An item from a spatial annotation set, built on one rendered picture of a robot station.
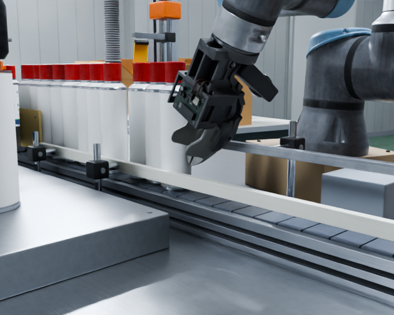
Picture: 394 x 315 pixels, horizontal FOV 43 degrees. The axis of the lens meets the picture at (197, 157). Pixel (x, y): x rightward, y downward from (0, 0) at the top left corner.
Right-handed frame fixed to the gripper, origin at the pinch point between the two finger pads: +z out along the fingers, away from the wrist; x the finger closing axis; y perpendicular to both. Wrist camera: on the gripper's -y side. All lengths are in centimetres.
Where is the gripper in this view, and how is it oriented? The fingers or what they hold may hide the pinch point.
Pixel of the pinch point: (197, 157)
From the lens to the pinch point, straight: 79.3
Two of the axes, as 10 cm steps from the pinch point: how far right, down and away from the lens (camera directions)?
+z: -3.4, 7.9, 5.1
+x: 5.9, 6.0, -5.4
